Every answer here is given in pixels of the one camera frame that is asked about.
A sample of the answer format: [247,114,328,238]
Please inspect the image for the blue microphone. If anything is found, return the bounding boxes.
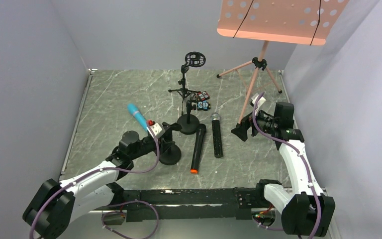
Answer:
[127,103,148,131]

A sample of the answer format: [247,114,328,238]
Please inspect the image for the black microphone orange end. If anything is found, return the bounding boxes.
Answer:
[190,123,206,174]

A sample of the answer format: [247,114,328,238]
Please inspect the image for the pink music stand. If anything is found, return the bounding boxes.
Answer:
[216,0,350,125]

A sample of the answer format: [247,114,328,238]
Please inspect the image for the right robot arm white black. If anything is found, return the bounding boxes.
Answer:
[231,102,335,239]

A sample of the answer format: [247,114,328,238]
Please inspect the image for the lower small colourful toy block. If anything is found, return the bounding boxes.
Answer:
[196,101,211,111]

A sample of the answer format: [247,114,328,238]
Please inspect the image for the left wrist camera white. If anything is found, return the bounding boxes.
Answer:
[147,120,165,138]

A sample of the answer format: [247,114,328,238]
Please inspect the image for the black round-base mic stand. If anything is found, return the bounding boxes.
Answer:
[159,144,182,165]
[177,100,200,135]

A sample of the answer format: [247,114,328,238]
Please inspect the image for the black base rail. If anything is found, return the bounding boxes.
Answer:
[100,187,271,222]

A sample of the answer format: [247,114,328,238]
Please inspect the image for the glitter black microphone silver head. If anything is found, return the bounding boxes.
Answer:
[210,113,223,158]

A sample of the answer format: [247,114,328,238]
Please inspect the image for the black tripod shock-mount stand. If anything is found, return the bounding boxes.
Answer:
[168,51,207,116]

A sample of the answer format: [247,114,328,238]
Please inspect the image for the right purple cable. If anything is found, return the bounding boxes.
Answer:
[251,92,323,239]

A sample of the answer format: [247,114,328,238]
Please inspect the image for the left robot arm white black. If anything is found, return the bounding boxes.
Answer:
[22,121,182,239]

